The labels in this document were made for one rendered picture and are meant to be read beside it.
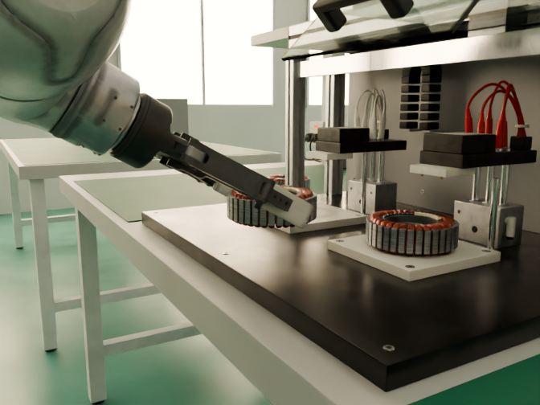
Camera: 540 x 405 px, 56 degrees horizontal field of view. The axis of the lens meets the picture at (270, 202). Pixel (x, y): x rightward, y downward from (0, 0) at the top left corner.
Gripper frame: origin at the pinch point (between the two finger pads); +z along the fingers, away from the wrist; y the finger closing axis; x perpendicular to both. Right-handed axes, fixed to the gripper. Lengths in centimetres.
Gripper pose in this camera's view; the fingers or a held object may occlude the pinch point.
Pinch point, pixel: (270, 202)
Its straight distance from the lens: 63.1
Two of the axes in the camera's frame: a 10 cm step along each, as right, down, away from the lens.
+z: 7.5, 4.1, 5.1
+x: 4.4, -9.0, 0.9
